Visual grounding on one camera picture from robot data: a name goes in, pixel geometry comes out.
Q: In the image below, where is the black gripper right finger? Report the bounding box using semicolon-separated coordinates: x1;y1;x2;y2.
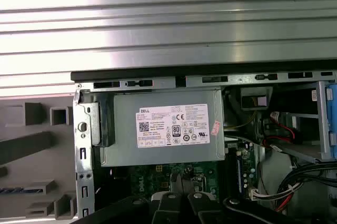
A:
185;178;289;224

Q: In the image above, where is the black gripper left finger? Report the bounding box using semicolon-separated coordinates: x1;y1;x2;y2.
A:
77;173;185;224

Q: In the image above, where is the RAM stick with black chips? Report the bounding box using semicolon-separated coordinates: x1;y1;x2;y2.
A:
0;187;44;195

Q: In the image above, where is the green motherboard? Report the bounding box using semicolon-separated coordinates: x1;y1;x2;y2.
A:
105;143;257;203

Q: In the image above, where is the grey power supply unit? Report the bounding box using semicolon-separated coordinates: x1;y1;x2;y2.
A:
100;89;226;168

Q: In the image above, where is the black PC case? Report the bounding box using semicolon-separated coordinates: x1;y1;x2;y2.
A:
70;63;337;224

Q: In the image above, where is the grey parts rack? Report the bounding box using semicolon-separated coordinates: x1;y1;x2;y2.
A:
0;101;78;221

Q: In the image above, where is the silver drive cage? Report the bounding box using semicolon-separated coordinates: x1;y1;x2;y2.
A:
288;80;337;164

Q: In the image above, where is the blue drive latch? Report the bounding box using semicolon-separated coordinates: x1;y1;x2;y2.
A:
325;77;337;160

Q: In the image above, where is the white plug wire bundle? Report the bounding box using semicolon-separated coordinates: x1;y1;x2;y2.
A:
249;183;295;213

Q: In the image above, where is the black cable bundle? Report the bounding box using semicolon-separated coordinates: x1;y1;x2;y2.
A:
271;155;337;201

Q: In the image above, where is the red wire with black plug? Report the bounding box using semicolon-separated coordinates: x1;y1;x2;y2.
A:
263;112;297;147

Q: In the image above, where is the yellow wire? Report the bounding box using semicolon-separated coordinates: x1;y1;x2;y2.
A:
228;96;258;130

